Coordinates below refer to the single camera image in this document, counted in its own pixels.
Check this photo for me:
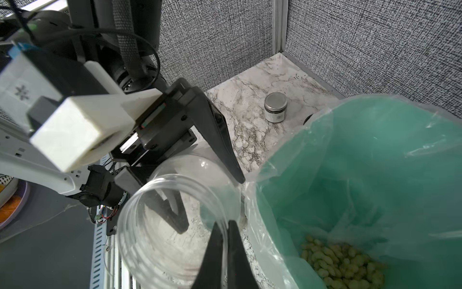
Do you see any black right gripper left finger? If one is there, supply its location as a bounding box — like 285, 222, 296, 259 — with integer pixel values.
191, 223, 224, 289

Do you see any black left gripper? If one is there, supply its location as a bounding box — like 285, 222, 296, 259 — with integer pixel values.
109, 78, 245, 234

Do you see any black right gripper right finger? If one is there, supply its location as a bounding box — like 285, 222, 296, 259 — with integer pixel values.
227, 220, 259, 289

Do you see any clear jar with peanuts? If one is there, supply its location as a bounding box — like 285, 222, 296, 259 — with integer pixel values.
116, 152, 241, 289

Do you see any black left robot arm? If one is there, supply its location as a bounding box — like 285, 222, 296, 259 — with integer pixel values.
1, 1, 245, 235

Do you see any small silver-lidded tin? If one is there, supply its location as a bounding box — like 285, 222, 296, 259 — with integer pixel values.
264, 92, 288, 124

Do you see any clear plastic bin liner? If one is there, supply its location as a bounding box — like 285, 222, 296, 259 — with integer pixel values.
243, 93, 462, 289

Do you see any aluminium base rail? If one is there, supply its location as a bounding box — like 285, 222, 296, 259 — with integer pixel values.
89, 193, 141, 289

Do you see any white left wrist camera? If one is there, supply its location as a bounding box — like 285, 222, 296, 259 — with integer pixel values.
1, 42, 161, 172

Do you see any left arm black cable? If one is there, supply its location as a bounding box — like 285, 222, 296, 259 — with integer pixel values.
0, 0, 162, 95

